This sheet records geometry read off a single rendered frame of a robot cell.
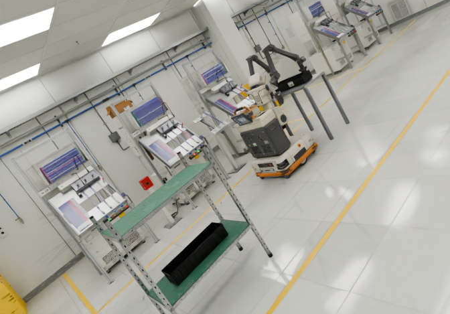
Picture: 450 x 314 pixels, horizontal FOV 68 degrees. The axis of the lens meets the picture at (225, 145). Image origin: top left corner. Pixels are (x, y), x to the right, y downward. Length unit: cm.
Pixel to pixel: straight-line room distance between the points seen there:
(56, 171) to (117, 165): 194
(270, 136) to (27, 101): 425
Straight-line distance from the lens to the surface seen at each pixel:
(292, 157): 406
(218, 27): 777
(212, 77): 598
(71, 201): 472
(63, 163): 486
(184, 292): 253
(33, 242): 636
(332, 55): 833
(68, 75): 672
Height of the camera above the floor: 153
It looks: 12 degrees down
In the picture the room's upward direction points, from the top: 31 degrees counter-clockwise
